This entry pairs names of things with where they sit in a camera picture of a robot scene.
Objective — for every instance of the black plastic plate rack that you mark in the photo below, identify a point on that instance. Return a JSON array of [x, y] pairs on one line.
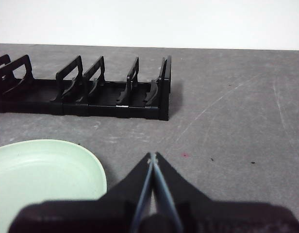
[[103, 110]]

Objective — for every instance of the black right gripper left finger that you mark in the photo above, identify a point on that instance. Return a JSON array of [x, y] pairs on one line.
[[74, 216]]

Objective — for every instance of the pale green plate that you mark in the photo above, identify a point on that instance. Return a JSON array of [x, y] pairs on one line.
[[42, 174]]

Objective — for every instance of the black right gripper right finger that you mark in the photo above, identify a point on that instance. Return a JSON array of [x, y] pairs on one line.
[[232, 218]]

